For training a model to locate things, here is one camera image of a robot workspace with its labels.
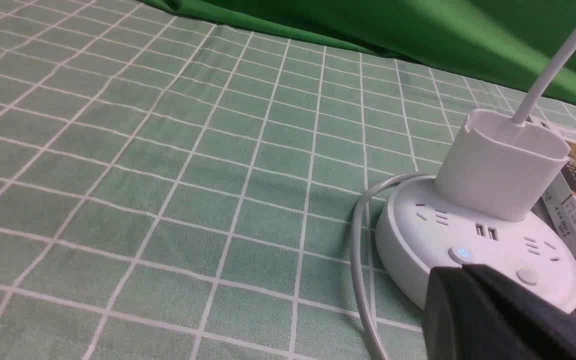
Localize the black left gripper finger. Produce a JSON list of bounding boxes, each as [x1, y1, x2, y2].
[[422, 264, 576, 360]]

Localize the white round desk lamp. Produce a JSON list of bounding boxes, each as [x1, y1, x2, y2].
[[361, 27, 576, 313]]

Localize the green backdrop cloth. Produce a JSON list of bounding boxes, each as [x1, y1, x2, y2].
[[146, 0, 576, 92]]

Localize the green checked tablecloth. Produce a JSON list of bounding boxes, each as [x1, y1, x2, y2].
[[0, 0, 524, 360]]

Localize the grey lamp power cable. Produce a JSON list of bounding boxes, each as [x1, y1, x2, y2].
[[350, 172, 431, 360]]

